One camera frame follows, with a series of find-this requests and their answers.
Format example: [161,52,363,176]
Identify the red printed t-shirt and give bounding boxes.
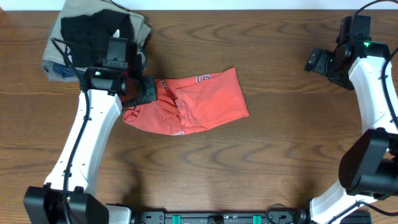
[123,67,249,136]

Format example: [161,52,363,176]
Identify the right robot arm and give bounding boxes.
[296,14,397,223]

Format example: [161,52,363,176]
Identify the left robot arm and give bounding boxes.
[24,37,157,223]

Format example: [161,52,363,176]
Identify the black folded garment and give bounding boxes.
[60,9,133,68]

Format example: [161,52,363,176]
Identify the grey blue folded garment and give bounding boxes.
[42,60,78,83]

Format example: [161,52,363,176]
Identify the khaki folded garment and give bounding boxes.
[42,0,151,65]

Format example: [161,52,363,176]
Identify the right black camera cable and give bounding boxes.
[326,0,398,224]

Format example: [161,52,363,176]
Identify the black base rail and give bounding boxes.
[105,205,373,224]

